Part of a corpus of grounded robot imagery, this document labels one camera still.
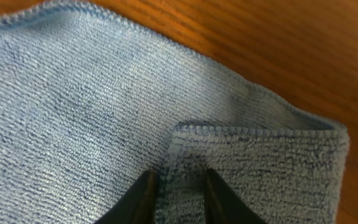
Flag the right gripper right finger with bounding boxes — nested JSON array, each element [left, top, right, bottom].
[[203, 169, 267, 224]]

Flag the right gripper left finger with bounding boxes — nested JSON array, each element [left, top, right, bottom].
[[95, 169, 158, 224]]

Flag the blue microfiber cloth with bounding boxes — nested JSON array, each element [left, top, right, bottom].
[[0, 1, 349, 223]]

